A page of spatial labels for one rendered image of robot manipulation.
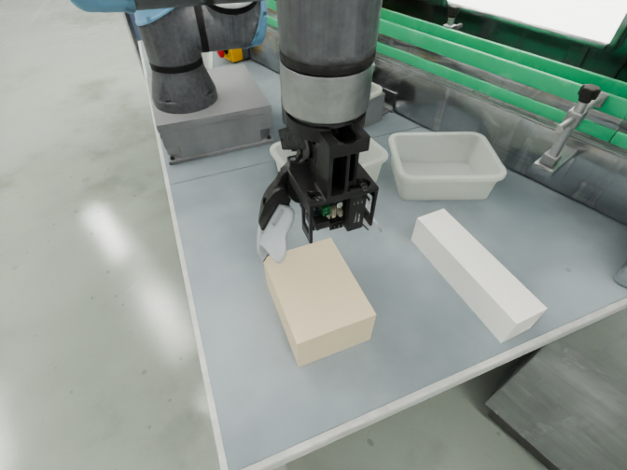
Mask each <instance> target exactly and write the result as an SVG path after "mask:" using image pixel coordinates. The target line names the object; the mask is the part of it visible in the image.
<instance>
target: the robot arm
mask: <svg viewBox="0 0 627 470"><path fill-rule="evenodd" d="M70 1H71V2H72V3H73V4H74V5H75V6H76V7H78V8H79V9H81V10H83V11H86V12H103V13H113V12H126V13H128V14H133V13H134V16H135V23H136V25H137V26H138V29H139V32H140V35H141V38H142V41H143V44H144V47H145V50H146V55H147V58H148V61H149V64H150V67H151V72H152V75H151V96H152V100H153V103H154V105H155V106H156V108H157V109H159V110H160V111H162V112H165V113H169V114H189V113H194V112H198V111H201V110H203V109H205V108H208V107H209V106H211V105H212V104H214V103H215V102H216V100H217V92H216V85H215V83H214V81H213V80H212V78H211V77H210V75H209V73H208V71H207V70H206V68H205V66H204V64H203V60H202V53H203V52H211V51H220V50H228V49H237V48H243V49H247V48H252V47H257V46H259V45H261V44H262V42H263V41H264V39H265V36H266V32H267V23H268V17H267V3H266V0H70ZM275 1H276V7H277V22H278V38H279V49H280V56H279V63H280V78H281V94H282V104H283V108H284V109H285V111H286V128H283V129H281V130H278V132H279V137H280V141H281V146H282V149H283V150H292V152H295V151H297V154H296V155H293V156H289V157H287V163H285V164H284V165H283V166H282V167H281V168H280V170H281V171H279V172H278V174H277V176H276V178H275V179H274V180H273V181H272V183H271V184H270V185H269V186H268V188H267V189H266V191H265V193H264V195H263V197H262V200H261V204H260V210H259V216H258V236H257V249H258V257H259V260H260V262H264V261H265V259H266V258H267V256H268V255H269V254H270V256H271V257H272V259H273V260H274V261H275V262H276V263H278V264H280V263H282V262H283V261H284V259H285V257H286V234H287V233H288V231H289V229H290V227H291V226H292V224H293V222H294V218H295V212H294V209H293V208H292V207H290V206H289V203H290V201H291V200H293V201H294V202H297V203H299V204H300V208H301V223H302V230H303V232H304V234H305V235H306V237H307V239H308V241H309V243H313V230H316V231H319V230H320V229H322V228H328V227H329V230H333V229H336V228H342V225H343V226H344V227H345V229H346V230H347V231H351V230H354V229H357V228H362V226H364V227H365V228H366V229H367V230H370V228H371V226H372V223H373V224H374V225H375V227H376V228H377V229H378V230H379V231H380V232H382V229H381V227H380V226H379V224H378V223H377V221H376V220H375V219H374V217H373V216H374V212H375V206H376V201H377V196H378V191H379V187H378V186H377V185H376V183H375V182H374V181H373V180H372V178H371V177H370V176H369V174H368V173H367V172H366V171H365V169H364V168H363V167H362V166H361V164H360V163H359V162H358V159H359V153H360V152H365V151H369V141H370V136H369V134H368V133H367V132H366V131H365V130H364V129H363V128H364V126H365V119H366V112H367V109H368V107H369V97H370V89H371V81H372V75H373V72H374V71H375V63H374V60H375V55H376V48H377V40H378V33H379V26H380V18H381V11H382V3H383V0H275ZM368 194H370V195H371V196H372V201H371V200H370V198H369V196H368ZM289 196H290V197H289ZM290 198H291V199H290ZM306 219H307V221H308V223H309V227H308V226H307V224H306Z"/></svg>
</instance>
